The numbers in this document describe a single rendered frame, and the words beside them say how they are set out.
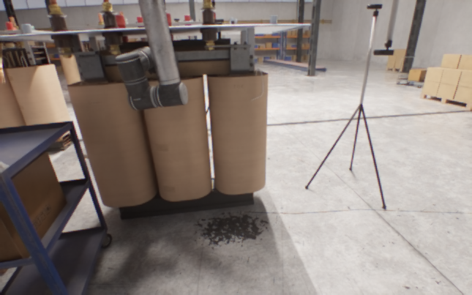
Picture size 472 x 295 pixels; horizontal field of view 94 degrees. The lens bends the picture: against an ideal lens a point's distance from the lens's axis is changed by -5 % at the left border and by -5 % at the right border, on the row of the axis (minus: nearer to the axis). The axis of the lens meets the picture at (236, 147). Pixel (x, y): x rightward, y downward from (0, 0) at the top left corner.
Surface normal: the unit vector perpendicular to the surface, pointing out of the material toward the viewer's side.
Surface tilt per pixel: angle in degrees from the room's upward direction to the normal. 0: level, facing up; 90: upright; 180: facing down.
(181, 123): 90
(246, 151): 90
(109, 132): 90
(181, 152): 90
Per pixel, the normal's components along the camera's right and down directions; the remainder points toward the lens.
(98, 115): 0.15, 0.39
